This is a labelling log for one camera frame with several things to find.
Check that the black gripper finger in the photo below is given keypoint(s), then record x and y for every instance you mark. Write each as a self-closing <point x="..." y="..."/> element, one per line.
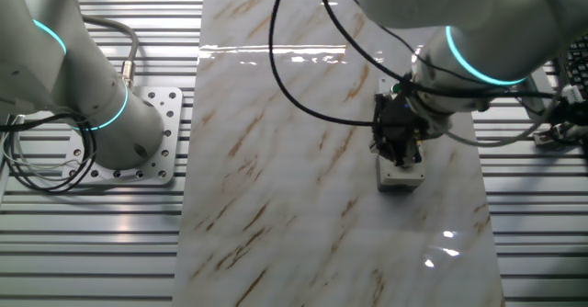
<point x="412" y="157"/>
<point x="398" y="158"/>

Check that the grey camera on mount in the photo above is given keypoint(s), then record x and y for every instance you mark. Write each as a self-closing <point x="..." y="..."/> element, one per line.
<point x="551" y="137"/>

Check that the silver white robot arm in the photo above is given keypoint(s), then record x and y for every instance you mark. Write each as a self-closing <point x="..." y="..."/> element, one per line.
<point x="69" y="77"/>

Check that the grey box red button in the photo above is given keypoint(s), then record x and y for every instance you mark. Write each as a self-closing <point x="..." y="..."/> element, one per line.
<point x="399" y="178"/>

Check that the black keyboard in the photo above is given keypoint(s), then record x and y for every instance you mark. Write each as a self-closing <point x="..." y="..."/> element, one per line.
<point x="578" y="68"/>

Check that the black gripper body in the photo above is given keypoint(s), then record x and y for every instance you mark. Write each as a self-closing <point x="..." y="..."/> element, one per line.
<point x="397" y="125"/>

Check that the marble pattern table mat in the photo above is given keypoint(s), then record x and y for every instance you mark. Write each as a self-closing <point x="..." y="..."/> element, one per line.
<point x="285" y="196"/>

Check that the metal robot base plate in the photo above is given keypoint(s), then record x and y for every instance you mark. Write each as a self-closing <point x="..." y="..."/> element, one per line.
<point x="170" y="114"/>

